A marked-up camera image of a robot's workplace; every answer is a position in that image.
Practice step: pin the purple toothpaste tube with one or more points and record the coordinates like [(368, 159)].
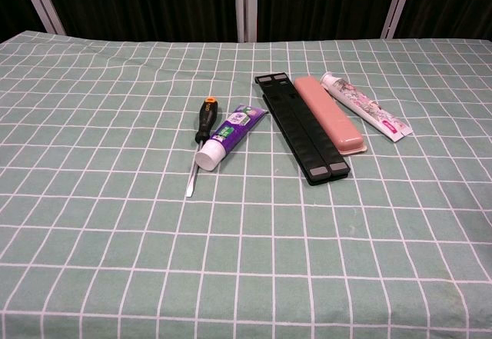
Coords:
[(227, 133)]

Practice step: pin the white pink floral toothpaste tube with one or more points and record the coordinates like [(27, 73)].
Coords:
[(365, 104)]

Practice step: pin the green white checked tablecloth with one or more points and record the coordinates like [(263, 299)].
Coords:
[(153, 239)]

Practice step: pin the pink plastic case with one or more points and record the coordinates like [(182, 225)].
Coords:
[(330, 118)]

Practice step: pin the white metal frame post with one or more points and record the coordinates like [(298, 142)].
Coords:
[(246, 4), (397, 2), (40, 0)]

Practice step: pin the dark curtain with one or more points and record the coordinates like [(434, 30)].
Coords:
[(153, 0)]

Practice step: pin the black folding laptop stand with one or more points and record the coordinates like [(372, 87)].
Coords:
[(303, 131)]

